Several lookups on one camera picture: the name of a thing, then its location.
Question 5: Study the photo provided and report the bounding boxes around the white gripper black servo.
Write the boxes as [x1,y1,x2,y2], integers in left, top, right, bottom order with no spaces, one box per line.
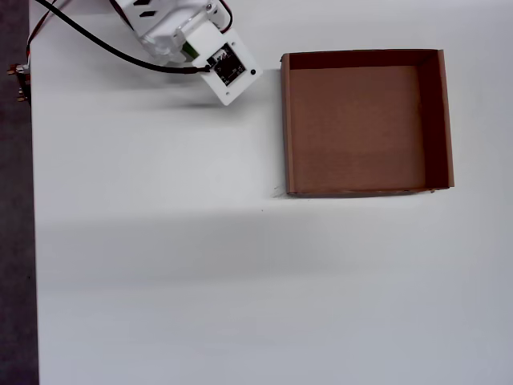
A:
[138,23,190,67]

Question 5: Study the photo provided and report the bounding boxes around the brown cardboard box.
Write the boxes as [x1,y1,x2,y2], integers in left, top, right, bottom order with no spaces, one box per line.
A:
[279,47,456,198]

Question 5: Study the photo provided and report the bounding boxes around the red white power lead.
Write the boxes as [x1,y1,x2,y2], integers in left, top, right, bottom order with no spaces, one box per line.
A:
[24,0,61,69]

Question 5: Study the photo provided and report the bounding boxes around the table edge clamp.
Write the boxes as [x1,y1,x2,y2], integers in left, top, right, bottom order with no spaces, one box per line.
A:
[6,63,33,107]

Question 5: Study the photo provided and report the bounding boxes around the black camera cable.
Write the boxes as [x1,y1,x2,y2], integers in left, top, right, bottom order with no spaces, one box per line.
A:
[34,0,213,75]

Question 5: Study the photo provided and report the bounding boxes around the red black arm servo wire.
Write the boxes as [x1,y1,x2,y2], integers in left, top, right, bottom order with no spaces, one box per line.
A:
[218,0,234,34]

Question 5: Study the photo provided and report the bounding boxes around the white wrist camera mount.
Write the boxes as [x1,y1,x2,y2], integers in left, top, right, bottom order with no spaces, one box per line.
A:
[182,23,264,107]

